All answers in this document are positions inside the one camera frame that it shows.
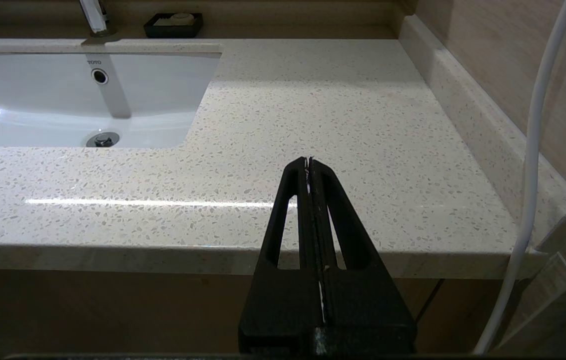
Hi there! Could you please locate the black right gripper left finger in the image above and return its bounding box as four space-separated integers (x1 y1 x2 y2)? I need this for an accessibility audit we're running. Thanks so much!
238 157 324 354

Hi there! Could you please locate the white flexible hose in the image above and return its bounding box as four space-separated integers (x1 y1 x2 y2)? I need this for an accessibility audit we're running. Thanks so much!
473 0 566 355

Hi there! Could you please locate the chrome faucet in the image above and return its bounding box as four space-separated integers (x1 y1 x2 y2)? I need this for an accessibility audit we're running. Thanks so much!
79 0 117 39

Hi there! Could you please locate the clear glass panel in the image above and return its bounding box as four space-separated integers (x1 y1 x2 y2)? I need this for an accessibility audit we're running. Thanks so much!
493 215 566 357

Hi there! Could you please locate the metal glass panel bracket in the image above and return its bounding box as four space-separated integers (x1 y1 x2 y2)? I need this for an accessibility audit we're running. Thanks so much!
533 214 566 256

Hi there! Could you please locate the black soap dish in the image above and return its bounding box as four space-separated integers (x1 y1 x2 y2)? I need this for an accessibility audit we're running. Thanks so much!
143 12 204 39

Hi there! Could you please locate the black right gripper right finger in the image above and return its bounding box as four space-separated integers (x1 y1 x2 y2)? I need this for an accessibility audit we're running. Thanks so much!
309 157 417 354

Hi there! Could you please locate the wooden vanity cabinet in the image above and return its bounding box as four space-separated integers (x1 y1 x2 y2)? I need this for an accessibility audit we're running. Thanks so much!
0 269 528 357

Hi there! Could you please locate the white ceramic sink basin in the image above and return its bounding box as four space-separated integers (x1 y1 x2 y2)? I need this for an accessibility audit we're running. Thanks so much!
0 50 223 150

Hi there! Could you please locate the chrome sink drain stopper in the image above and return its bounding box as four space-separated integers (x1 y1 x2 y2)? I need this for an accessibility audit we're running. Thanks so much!
86 131 120 149

